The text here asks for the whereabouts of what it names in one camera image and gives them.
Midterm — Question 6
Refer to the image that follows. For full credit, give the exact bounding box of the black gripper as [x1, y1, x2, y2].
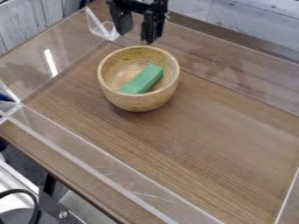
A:
[106, 0, 168, 45]

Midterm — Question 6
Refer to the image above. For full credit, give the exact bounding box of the green rectangular block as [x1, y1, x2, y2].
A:
[118, 64, 164, 95]

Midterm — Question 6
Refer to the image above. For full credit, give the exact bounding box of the light wooden bowl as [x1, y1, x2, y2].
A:
[97, 45, 180, 112]

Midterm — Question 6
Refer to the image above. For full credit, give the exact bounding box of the black table leg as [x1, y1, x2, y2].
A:
[42, 174, 56, 196]

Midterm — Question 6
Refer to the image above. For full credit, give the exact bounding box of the clear acrylic corner bracket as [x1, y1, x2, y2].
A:
[84, 7, 118, 41]

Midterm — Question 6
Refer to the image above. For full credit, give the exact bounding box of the clear acrylic tray wall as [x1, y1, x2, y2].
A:
[0, 79, 222, 224]

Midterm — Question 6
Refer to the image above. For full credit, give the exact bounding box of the grey metal base plate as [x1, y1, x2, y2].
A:
[38, 191, 117, 224]

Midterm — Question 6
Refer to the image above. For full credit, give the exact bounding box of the black cable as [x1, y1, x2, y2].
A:
[0, 188, 42, 224]

